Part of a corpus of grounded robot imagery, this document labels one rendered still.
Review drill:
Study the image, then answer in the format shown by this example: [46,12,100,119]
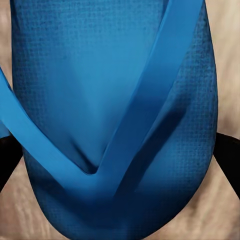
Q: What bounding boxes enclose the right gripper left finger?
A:
[0,135,24,192]

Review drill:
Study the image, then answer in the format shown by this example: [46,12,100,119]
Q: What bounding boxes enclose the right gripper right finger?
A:
[213,133,240,199]

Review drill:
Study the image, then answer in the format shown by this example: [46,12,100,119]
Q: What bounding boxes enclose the sandal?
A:
[0,120,12,139]
[0,0,218,240]

